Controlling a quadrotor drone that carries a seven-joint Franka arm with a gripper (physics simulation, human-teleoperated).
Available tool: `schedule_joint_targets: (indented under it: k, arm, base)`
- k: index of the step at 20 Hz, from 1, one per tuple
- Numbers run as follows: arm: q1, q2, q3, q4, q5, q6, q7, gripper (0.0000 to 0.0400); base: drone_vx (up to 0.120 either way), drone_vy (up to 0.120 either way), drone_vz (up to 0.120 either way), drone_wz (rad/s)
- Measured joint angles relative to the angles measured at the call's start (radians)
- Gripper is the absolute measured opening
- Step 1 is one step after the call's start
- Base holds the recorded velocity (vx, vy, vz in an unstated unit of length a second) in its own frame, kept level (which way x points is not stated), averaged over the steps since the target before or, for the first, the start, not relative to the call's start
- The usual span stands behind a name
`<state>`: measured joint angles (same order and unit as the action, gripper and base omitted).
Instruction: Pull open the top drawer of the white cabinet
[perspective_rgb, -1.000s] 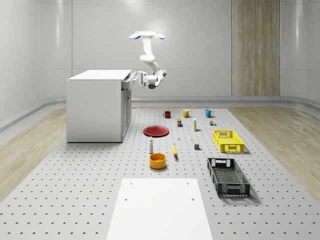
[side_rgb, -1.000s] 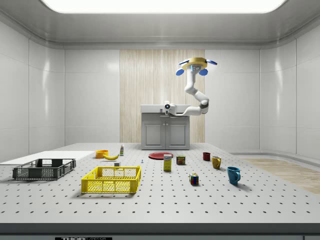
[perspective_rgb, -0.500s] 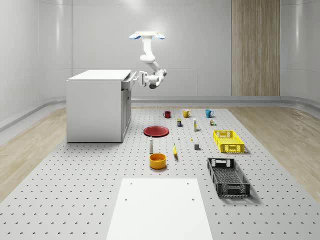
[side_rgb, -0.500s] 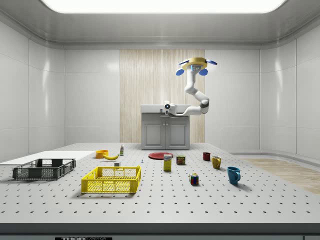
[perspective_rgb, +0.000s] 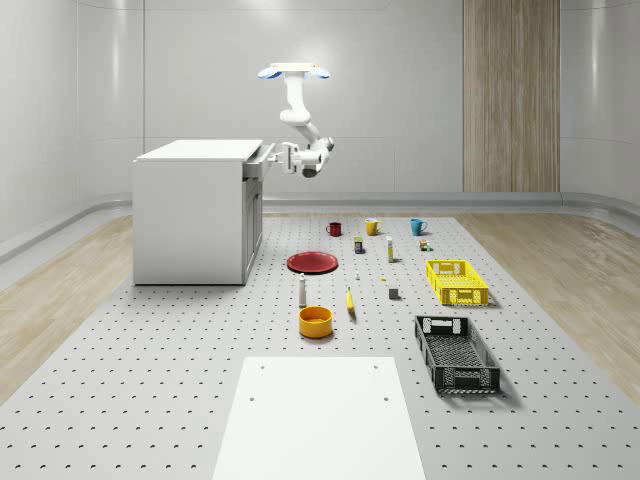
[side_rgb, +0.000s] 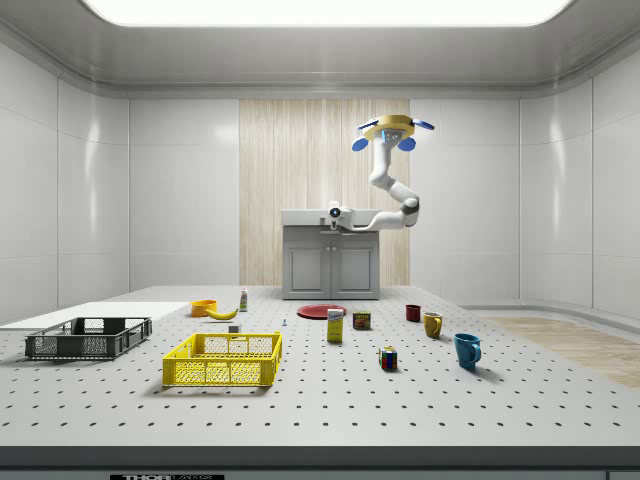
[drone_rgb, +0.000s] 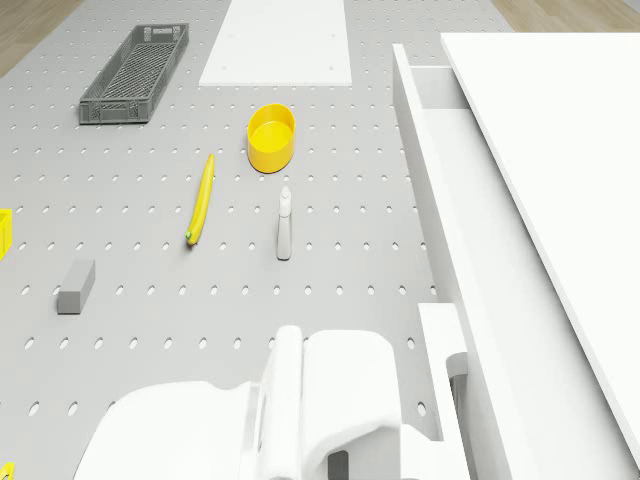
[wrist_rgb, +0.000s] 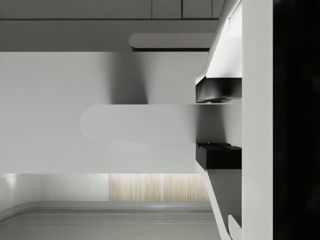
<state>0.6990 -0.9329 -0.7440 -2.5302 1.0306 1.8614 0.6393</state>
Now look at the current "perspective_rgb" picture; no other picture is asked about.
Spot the white board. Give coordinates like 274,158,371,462
211,356,428,480

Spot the dark grey basket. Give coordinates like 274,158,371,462
413,315,502,396

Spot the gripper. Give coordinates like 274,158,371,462
272,141,302,176

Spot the white cabinet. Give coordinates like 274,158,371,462
132,139,265,287

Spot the yellow bowl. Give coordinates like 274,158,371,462
298,305,334,340

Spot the red plate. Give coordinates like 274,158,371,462
286,251,340,276

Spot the yellow basket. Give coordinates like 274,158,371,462
425,259,490,307

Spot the white drawer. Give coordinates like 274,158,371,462
241,141,279,181

